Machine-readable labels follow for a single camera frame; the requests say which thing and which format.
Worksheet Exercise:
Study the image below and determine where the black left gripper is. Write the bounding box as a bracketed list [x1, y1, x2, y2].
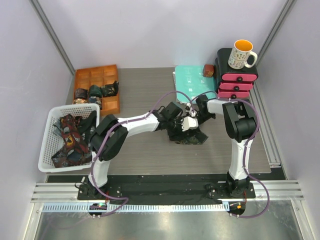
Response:
[166, 117, 189, 142]

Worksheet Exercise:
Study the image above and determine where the dark floral patterned tie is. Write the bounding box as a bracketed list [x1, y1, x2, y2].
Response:
[168, 128, 208, 145]

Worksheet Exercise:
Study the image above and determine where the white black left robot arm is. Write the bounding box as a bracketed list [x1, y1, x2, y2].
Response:
[88, 102, 183, 200]

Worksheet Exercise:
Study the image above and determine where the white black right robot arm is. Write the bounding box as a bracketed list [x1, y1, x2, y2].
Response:
[195, 94, 260, 198]

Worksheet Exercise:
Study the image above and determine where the teal booklet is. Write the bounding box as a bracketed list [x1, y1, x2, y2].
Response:
[172, 65, 217, 100]

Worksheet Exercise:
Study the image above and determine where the black pink drawer organizer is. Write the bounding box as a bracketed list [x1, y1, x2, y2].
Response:
[214, 48, 259, 99]

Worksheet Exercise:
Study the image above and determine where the small brown box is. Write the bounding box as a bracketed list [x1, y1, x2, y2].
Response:
[202, 64, 215, 78]

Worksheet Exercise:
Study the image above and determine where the floral mug orange inside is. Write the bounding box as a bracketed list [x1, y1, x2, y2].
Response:
[227, 39, 258, 70]

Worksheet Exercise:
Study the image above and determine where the rolled navy dotted tie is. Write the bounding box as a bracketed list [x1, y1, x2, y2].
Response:
[88, 96, 103, 110]

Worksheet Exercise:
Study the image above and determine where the black tie in basket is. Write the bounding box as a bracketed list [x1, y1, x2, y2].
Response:
[77, 110, 97, 143]

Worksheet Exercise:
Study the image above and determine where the rolled dark green tie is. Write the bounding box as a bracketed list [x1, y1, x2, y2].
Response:
[88, 84, 103, 98]

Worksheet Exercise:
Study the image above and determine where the orange wooden compartment tray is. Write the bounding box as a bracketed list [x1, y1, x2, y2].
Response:
[73, 64, 120, 116]

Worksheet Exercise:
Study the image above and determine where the rolled brown tie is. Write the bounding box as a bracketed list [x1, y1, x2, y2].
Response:
[74, 88, 88, 100]

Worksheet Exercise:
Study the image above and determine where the rolled gold floral tie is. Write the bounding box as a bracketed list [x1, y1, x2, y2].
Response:
[72, 98, 88, 105]

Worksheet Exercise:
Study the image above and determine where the red patterned tie in basket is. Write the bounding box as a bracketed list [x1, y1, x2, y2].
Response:
[51, 114, 92, 168]

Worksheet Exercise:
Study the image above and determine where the white plastic basket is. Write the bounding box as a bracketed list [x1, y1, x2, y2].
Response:
[38, 103, 100, 174]

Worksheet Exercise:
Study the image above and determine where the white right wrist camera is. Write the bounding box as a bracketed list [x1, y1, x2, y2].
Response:
[185, 102, 197, 118]

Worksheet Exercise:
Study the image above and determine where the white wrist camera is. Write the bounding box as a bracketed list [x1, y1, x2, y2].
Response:
[181, 116, 199, 132]
[185, 102, 197, 118]

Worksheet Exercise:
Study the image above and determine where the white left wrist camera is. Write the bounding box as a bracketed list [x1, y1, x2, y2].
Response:
[181, 116, 199, 132]

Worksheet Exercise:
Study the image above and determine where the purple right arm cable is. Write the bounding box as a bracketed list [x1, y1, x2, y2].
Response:
[189, 91, 270, 220]

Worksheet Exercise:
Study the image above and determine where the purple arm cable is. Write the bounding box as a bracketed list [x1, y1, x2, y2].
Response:
[89, 91, 197, 221]
[189, 91, 270, 220]

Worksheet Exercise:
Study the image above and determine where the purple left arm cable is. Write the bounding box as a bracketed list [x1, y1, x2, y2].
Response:
[89, 91, 197, 221]

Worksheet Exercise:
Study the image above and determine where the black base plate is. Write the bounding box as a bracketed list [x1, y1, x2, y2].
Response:
[78, 174, 256, 205]

